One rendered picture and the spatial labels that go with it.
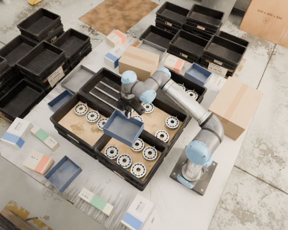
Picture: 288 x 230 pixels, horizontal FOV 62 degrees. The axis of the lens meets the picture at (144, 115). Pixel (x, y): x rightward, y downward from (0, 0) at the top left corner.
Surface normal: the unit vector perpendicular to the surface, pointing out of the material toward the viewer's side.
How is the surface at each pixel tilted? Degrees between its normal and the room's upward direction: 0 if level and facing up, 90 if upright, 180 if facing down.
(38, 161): 0
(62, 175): 0
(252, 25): 73
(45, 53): 0
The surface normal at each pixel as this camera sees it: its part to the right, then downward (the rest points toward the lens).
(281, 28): -0.47, 0.56
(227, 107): 0.04, -0.51
